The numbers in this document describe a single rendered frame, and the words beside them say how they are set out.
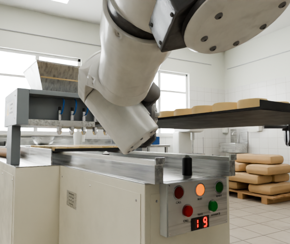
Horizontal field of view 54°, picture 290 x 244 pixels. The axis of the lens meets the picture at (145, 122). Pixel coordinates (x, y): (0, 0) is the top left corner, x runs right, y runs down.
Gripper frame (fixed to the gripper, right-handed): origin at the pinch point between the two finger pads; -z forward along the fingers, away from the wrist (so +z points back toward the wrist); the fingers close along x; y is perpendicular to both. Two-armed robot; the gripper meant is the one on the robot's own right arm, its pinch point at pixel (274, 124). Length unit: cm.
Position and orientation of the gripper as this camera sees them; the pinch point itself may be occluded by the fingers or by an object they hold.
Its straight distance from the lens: 90.9
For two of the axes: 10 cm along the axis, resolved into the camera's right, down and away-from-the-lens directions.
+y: -2.0, -0.6, -9.8
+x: 0.0, -10.0, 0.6
